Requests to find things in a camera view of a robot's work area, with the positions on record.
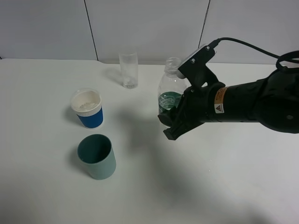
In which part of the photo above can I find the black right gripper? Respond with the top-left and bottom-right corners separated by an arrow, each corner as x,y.
158,83 -> 225,140

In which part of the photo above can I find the clear plastic bottle green label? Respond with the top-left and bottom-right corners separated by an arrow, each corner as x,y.
157,57 -> 186,114

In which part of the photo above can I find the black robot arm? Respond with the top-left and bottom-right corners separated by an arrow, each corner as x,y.
158,49 -> 299,140

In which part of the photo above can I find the teal green plastic cup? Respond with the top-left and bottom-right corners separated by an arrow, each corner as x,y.
77,134 -> 116,180

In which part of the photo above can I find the blue white ribbed cup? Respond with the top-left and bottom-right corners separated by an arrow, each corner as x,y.
70,88 -> 104,129

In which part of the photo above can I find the tall clear drinking glass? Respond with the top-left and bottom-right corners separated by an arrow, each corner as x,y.
119,52 -> 138,89

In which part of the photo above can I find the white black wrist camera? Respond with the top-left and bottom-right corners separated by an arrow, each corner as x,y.
177,45 -> 219,89

